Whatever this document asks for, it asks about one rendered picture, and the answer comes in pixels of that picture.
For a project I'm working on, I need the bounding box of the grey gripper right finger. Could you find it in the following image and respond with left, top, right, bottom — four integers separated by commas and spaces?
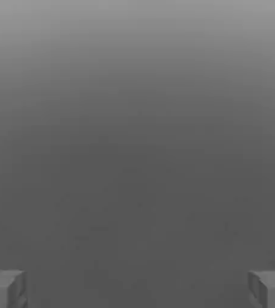
247, 269, 275, 308

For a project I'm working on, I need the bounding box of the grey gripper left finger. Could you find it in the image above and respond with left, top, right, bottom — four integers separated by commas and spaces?
0, 269, 29, 308

